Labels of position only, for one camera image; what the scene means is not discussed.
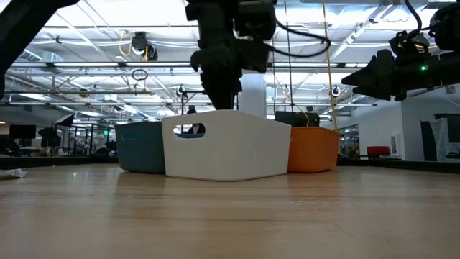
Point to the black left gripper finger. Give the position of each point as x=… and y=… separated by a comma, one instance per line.
x=224, y=93

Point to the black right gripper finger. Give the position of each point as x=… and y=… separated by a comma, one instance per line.
x=370, y=73
x=373, y=93

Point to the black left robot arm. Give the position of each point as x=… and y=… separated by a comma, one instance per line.
x=21, y=21

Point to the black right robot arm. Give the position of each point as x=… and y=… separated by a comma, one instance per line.
x=447, y=25

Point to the person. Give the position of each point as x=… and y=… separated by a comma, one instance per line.
x=192, y=109

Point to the red box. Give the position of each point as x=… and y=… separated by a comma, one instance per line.
x=378, y=150

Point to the white plastic bin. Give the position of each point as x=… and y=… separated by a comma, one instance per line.
x=230, y=151

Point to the black partition panel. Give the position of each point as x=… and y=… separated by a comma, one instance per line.
x=440, y=138

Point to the orange plastic bin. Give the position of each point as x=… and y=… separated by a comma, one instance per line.
x=312, y=151

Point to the teal plastic bin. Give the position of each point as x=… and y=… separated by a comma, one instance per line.
x=140, y=147

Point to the black softbox lamp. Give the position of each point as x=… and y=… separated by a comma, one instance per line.
x=64, y=120

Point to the dark computer monitor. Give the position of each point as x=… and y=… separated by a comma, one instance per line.
x=22, y=132

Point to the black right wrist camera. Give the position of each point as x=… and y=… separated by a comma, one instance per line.
x=408, y=45

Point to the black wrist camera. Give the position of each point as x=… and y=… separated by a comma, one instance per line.
x=257, y=18
x=408, y=45

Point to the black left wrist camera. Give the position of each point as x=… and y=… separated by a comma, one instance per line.
x=257, y=18

